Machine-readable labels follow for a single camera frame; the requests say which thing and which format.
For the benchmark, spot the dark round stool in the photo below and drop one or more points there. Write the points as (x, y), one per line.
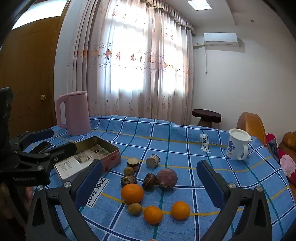
(205, 114)

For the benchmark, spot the purple-brown passion fruit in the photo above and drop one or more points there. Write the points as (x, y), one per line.
(167, 179)

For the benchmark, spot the transom window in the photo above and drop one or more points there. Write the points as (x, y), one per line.
(39, 14)

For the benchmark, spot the red and blue bag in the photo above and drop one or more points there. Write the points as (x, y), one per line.
(272, 142)

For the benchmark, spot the white air conditioner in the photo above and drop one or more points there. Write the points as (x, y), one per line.
(220, 38)

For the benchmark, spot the white mug with blue print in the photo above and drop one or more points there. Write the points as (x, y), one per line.
(235, 146)

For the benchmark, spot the small orange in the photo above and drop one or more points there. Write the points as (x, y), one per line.
(180, 210)
(153, 215)

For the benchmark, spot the pink metal tin box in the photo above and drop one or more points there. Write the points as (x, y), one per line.
(112, 160)

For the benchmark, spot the white printed booklet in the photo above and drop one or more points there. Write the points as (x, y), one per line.
(69, 165)

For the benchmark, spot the brown kiwi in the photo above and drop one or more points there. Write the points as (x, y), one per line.
(134, 209)

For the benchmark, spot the pink cloth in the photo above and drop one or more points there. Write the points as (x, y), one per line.
(288, 164)

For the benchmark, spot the dark brown water chestnut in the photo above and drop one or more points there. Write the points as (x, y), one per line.
(128, 180)
(149, 181)

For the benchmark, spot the large orange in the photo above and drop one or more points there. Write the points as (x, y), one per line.
(132, 193)

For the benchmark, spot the air conditioner pipe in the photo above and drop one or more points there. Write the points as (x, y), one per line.
(205, 58)

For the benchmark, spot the small labelled glass jar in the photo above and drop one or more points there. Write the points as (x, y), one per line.
(152, 161)

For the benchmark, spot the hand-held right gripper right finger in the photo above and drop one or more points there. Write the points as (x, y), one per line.
(208, 178)

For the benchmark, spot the printed paper leaflet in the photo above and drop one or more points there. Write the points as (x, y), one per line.
(97, 150)

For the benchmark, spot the blue plaid tablecloth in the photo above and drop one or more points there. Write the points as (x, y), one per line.
(175, 148)

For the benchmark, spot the brown leather sofa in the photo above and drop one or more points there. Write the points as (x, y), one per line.
(289, 140)

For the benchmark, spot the wooden door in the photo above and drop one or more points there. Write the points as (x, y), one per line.
(27, 69)

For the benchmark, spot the sheer floral curtain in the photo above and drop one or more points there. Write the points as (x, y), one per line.
(129, 58)

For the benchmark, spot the pink electric kettle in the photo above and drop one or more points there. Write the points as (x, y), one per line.
(76, 113)

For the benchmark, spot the small round yellow-brown fruit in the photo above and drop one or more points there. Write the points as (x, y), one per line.
(128, 171)

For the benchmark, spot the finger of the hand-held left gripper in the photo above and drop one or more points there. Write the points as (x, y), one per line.
(64, 148)
(44, 133)

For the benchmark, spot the square ceiling light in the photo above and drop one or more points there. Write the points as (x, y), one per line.
(199, 4)

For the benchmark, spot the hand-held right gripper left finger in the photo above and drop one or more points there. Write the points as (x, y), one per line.
(89, 183)

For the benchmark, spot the orange chair back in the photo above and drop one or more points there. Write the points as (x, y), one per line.
(251, 125)

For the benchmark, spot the brass door knob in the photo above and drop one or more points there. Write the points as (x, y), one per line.
(42, 97)

